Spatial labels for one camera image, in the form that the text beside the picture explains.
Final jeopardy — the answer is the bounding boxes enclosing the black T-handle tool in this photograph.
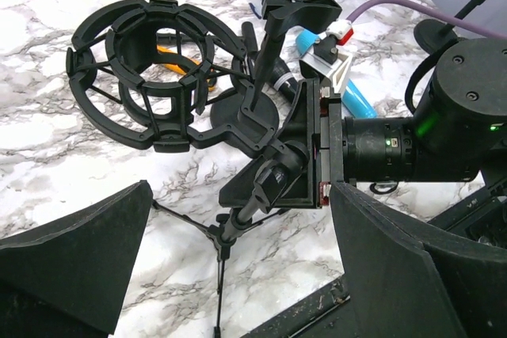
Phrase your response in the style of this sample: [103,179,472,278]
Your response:
[157,21,258,59]

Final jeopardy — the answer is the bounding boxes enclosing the blue toy microphone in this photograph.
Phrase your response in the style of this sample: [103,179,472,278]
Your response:
[295,29,377,118]

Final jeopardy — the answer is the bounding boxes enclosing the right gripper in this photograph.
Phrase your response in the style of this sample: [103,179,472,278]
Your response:
[219,78,345,209]

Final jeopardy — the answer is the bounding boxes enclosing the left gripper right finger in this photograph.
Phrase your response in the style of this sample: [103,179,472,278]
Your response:
[330,183,506,337]

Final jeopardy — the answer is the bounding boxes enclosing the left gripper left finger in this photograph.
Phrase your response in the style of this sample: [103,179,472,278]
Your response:
[1,180,153,337]

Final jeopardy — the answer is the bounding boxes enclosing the black clip microphone stand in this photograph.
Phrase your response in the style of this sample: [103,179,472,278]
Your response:
[209,0,344,133]

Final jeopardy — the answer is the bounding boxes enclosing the black microphone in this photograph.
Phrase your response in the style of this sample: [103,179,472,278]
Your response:
[268,57,298,103]

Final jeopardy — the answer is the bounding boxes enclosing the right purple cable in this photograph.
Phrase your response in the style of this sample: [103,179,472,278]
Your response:
[346,0,507,40]

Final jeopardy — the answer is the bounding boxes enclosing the black tripod shock-mount stand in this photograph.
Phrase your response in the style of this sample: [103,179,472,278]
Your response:
[65,0,310,338]

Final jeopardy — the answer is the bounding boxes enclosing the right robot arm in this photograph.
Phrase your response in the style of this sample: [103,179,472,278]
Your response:
[219,38,506,209]

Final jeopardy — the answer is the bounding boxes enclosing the black round-base shock-mount stand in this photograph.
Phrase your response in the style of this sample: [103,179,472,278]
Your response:
[414,0,486,54]

